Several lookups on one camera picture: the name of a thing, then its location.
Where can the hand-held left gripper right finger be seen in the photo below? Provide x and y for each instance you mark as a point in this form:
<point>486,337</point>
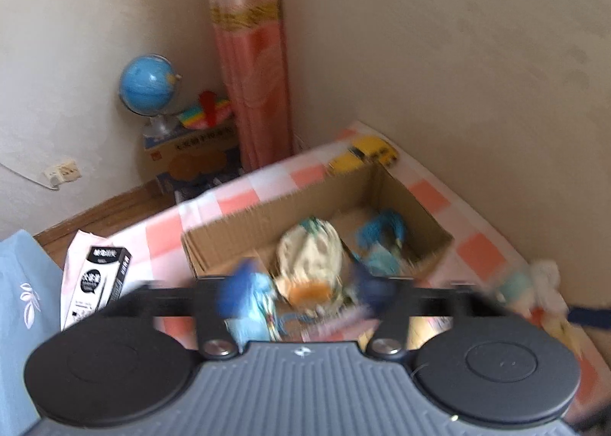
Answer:
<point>375,289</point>

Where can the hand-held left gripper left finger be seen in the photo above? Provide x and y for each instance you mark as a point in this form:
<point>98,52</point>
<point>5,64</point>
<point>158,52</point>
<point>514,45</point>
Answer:
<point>238,292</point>

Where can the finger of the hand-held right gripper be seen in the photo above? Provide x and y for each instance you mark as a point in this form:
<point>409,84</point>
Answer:
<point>589,314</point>

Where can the brown cardboard box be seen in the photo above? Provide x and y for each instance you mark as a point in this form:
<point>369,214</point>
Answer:
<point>229,240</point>

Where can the white plush toy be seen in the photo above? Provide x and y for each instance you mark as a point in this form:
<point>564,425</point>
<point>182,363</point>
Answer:
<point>546,281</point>

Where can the gold tissue pack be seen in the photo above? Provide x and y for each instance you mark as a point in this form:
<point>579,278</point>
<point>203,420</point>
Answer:
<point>429,333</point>

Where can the pink checked tablecloth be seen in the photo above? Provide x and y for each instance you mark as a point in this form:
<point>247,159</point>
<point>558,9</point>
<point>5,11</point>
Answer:
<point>482,245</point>

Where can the yellow toy car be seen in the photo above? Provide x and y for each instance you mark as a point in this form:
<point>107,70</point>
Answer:
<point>365,153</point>

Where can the printed storage box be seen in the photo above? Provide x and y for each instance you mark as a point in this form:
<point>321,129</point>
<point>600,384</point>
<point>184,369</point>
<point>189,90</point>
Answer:
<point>195,159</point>

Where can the black and white carton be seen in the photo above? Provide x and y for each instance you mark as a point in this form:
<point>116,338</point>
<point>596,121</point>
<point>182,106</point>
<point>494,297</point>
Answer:
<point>95,283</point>

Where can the rainbow coloured toy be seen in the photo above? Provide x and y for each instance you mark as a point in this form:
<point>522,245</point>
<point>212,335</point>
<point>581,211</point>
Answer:
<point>205,111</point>

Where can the blue floral pillow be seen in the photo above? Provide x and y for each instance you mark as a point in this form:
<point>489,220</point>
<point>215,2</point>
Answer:
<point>24,312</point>

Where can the beige upright panel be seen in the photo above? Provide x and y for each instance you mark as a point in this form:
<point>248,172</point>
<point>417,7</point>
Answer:
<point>453,83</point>

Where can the blue desk globe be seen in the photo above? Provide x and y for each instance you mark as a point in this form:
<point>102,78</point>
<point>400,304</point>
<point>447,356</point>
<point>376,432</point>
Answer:
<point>145,83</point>

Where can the pink patterned curtain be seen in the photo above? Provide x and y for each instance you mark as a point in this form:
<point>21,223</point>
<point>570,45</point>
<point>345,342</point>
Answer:
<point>248,59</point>

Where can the white wall socket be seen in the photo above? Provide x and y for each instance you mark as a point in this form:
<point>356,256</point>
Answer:
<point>62,172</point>

